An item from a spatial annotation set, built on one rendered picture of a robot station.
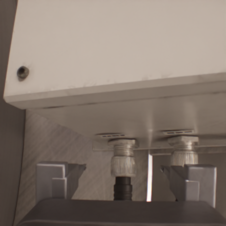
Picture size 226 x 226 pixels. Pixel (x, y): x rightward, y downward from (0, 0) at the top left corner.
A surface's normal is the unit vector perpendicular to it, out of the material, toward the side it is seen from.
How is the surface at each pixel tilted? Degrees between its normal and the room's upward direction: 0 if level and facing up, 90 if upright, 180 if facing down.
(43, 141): 90
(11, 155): 42
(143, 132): 132
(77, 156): 90
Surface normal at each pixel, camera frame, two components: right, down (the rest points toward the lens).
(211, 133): -0.02, 0.96
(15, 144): 0.94, -0.07
